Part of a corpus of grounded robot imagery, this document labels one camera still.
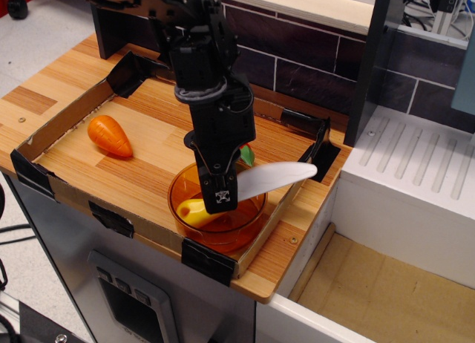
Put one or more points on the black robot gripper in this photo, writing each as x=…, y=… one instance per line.
x=223, y=121

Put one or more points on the yellow handled toy knife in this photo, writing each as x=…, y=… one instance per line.
x=250, y=183

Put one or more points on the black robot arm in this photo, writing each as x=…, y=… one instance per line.
x=199, y=48

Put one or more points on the orange transparent plastic pot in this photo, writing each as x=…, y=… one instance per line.
x=225, y=232

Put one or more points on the cardboard fence with black tape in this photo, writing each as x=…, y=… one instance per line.
x=58, y=159

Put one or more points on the red toy chili pepper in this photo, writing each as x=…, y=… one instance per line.
x=247, y=156

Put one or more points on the orange toy carrot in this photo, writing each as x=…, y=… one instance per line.
x=107, y=134

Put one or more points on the grey toy oven front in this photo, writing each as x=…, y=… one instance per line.
x=124, y=290

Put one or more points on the white toy sink unit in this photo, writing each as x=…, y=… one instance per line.
x=391, y=257

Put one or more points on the black caster wheel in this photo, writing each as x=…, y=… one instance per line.
x=17, y=9

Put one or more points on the dark grey upright post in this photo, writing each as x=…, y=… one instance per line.
x=386, y=18

